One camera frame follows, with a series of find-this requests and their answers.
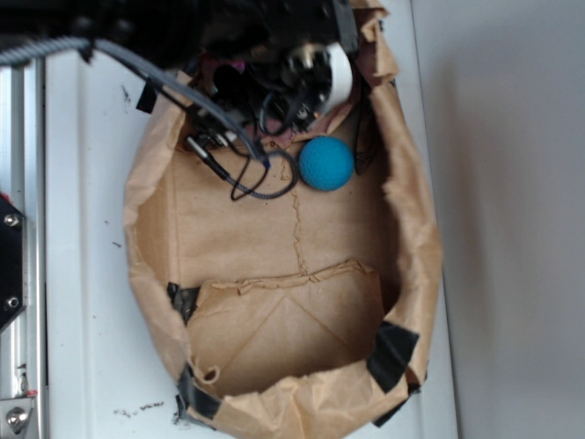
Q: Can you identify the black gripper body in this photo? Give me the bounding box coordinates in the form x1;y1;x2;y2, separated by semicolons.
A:
150;1;358;133

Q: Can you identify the brown paper bag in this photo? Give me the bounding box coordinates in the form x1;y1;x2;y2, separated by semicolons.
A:
123;1;442;438

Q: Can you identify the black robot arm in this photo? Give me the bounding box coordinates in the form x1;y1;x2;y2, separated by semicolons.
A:
1;1;358;134

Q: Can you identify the blue golf ball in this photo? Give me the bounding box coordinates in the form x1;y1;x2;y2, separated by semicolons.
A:
298;136;355;191

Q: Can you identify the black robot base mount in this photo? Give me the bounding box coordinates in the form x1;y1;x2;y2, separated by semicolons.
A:
0;194;25;332

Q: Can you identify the grey braided cable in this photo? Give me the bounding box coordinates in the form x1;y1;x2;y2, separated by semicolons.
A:
0;36;301;201

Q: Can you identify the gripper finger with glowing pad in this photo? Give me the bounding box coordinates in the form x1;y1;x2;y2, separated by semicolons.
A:
324;43;353;110

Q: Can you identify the aluminium extrusion rail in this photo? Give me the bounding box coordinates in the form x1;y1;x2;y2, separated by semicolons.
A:
1;61;47;438

